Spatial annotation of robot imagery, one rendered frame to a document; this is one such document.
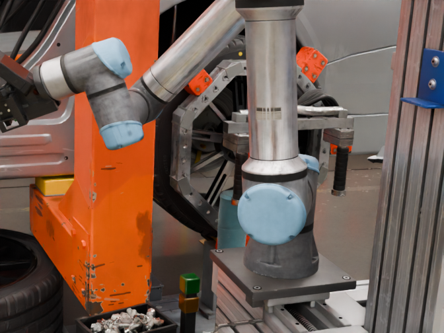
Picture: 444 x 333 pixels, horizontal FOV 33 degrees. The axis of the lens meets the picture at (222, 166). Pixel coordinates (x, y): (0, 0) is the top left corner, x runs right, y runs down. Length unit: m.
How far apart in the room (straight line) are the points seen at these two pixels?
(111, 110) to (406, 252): 0.58
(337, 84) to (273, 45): 1.48
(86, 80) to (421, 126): 0.59
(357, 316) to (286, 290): 0.20
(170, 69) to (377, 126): 1.54
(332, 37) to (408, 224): 1.42
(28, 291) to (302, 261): 0.94
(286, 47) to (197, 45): 0.22
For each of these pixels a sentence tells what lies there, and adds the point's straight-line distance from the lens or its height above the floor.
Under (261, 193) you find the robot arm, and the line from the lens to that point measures 1.28.
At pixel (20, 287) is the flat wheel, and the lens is 2.18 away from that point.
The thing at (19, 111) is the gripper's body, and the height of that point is 1.11.
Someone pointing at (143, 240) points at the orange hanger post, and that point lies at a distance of 1.92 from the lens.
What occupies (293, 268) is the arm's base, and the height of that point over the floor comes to 0.84.
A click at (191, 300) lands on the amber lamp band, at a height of 0.60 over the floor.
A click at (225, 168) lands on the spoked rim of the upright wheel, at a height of 0.76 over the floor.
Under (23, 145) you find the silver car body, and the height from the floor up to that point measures 0.85.
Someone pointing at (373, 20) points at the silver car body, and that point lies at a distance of 2.78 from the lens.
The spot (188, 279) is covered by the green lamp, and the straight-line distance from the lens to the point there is 1.84.
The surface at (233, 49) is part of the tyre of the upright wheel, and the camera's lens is 2.35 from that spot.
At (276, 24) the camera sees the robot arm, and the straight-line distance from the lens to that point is 1.26.
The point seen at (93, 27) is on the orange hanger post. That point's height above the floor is 1.24.
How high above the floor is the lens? 1.39
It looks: 15 degrees down
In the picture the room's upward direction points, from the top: 3 degrees clockwise
